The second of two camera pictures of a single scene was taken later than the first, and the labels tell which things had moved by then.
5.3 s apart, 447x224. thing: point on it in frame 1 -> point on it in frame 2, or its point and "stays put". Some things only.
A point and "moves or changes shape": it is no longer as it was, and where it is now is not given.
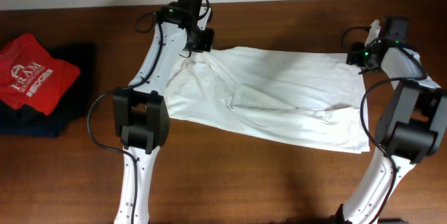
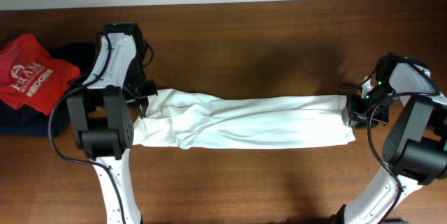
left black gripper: [201, 41] -> [143, 97]
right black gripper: [358, 57] -> [358, 111]
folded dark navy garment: [25, 122] stays put
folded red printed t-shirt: [31, 75] stays put
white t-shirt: [298, 100] moves or changes shape
